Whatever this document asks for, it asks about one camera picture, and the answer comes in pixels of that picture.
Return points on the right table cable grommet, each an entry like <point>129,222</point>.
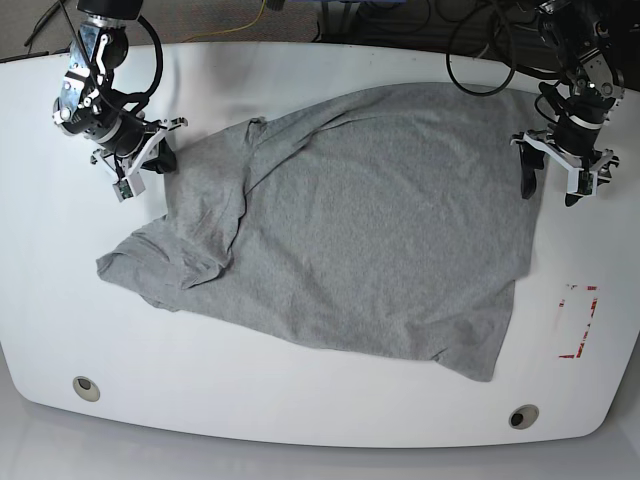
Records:
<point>524,417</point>

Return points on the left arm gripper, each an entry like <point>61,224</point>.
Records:
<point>534,145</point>

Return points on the grey t-shirt with black lettering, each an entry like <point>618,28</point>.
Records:
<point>387,222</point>

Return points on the red tape rectangle marking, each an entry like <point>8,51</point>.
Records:
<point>576,311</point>

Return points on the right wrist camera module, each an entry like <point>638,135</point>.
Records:
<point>129,187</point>

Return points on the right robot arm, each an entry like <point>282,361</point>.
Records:
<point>90,106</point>

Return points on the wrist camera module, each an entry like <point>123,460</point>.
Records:
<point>582,183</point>
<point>129,187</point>

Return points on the table cable grommet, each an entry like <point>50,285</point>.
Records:
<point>86,389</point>
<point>524,417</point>

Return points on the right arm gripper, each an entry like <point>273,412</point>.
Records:
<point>139,149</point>

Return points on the left table cable grommet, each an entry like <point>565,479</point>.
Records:
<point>86,389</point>

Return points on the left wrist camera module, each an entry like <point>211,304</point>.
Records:
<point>582,183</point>

